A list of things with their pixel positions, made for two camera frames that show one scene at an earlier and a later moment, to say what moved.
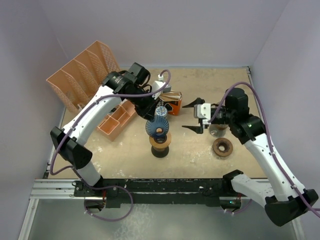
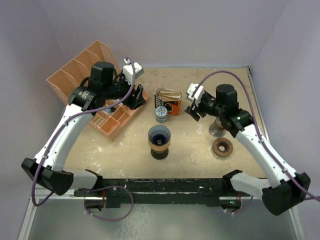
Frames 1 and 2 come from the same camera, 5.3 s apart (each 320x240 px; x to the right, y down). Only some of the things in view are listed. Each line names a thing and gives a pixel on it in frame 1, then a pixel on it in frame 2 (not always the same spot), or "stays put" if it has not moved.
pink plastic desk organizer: x=75 y=84 stays put
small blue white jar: x=161 y=111 stays put
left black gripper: x=148 y=111 to x=135 y=98
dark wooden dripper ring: x=224 y=142 stays put
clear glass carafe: x=218 y=130 stays put
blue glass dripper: x=159 y=128 to x=159 y=135
